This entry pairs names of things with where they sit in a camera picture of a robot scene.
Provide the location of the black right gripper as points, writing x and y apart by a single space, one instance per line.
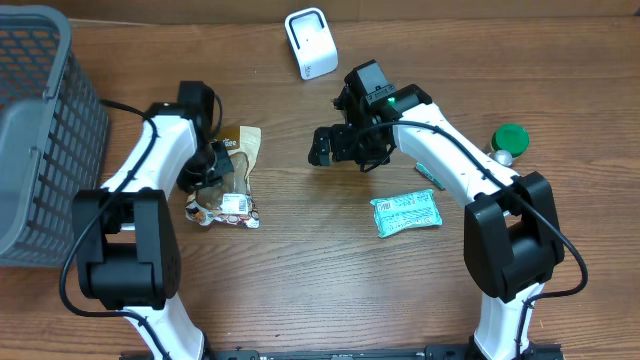
341 135

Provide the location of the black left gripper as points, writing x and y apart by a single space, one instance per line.
191 181

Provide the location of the brown snack pouch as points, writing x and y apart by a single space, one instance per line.
226 196

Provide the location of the green tissue pack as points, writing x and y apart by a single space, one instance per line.
427 174

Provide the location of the teal snack wrapper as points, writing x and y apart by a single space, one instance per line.
407 211

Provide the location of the yellow dish soap bottle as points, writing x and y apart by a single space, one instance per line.
503 157

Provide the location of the green lid jar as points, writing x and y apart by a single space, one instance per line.
512 138

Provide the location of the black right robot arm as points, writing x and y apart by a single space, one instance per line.
510 245

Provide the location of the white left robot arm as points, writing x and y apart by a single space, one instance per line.
125 262

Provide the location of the white barcode scanner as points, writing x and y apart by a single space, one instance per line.
311 42

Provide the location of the grey plastic mesh basket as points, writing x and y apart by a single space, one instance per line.
54 135

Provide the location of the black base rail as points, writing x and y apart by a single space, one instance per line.
340 355

